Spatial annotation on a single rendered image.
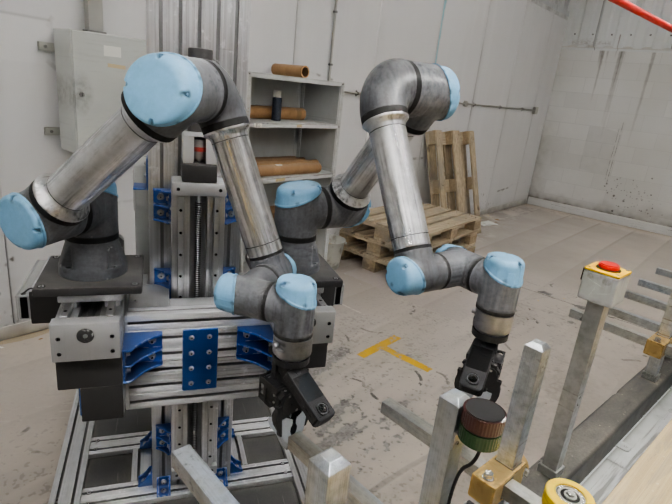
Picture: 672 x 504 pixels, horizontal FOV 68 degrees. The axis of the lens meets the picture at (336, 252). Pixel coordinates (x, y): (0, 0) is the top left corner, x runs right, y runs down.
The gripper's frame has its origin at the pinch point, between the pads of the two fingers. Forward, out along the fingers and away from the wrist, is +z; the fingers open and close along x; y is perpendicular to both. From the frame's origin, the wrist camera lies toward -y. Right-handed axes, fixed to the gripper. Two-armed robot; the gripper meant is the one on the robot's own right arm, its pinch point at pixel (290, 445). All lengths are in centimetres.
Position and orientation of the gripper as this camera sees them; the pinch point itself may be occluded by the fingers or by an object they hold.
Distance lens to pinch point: 109.0
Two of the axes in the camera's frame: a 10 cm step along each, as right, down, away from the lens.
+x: -7.4, 1.4, -6.6
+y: -6.7, -3.0, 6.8
